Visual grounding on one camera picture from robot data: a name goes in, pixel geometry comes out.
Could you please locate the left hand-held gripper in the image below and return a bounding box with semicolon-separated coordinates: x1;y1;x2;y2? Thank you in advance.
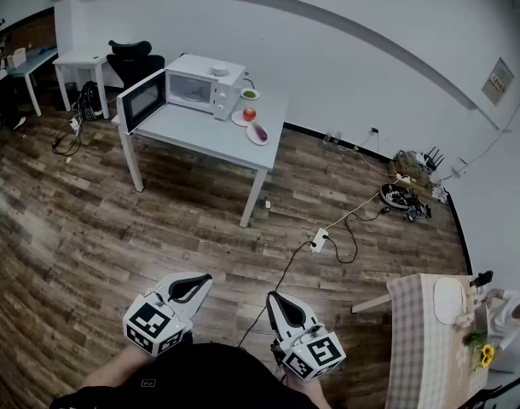
123;272;213;358

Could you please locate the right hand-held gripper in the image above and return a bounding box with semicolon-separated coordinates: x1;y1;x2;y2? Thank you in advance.
267;291;347;383

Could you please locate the white eggplant plate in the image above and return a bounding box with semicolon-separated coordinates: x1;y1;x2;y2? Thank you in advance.
246;122;270;147

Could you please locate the white microwave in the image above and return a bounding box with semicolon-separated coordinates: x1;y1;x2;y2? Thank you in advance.
116;53;247;135

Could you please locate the person's right forearm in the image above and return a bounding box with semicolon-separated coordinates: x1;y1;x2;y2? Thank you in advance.
285;371;332;409

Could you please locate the person's left forearm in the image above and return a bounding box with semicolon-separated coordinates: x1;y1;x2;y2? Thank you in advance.
80;343;155;389

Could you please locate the pale wooden bar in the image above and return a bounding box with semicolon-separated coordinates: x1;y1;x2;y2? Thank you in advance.
351;292;391;314

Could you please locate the person's black clothing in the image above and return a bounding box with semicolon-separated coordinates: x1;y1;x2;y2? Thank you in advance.
49;341;333;409

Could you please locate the checked cloth table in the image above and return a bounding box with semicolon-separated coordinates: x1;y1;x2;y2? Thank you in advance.
385;273;491;409

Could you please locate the grey table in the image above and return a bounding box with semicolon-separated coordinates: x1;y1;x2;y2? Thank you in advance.
111;72;290;228

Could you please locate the white oval placemat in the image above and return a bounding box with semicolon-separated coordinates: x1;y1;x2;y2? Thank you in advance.
433;277;466;325

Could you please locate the black bowl of parts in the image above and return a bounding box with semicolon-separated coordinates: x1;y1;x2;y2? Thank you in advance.
381;183;414;209

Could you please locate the white apple plate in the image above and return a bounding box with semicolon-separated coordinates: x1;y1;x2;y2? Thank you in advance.
230;109;261;128

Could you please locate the brown bag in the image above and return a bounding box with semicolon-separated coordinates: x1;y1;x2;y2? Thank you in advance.
387;150;431;187

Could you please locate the yellow sunflower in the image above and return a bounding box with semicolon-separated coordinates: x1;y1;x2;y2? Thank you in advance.
477;343;496;370

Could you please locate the router with black antennas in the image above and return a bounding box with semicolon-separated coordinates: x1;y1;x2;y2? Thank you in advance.
415;146;446;172

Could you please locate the black backpack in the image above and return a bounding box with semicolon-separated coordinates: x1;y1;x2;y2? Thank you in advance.
78;81;103;121

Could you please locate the black office chair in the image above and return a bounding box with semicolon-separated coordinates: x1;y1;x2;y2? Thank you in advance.
106;39;166;91

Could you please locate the black tripod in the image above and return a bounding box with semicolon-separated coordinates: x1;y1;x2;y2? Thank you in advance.
468;368;520;409

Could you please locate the small white table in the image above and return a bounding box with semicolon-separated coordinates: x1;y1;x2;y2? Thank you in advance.
53;49;112;120

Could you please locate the long pale blue table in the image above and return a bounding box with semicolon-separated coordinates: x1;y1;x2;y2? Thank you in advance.
6;47;60;118

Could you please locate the looped black cable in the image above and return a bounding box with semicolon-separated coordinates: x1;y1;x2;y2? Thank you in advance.
327;206;391;265

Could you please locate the long white cable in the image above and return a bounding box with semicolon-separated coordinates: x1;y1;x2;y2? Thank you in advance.
326;176;404;232

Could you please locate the black cable tangle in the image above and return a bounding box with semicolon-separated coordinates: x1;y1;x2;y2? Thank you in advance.
407;187;432;222

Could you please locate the black camera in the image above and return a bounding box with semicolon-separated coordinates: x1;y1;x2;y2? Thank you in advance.
471;269;494;289

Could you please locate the tangled black floor cable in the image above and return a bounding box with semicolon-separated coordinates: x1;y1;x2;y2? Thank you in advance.
51;117;84;157

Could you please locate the wall poster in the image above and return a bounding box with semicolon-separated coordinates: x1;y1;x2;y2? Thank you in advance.
481;56;516;107

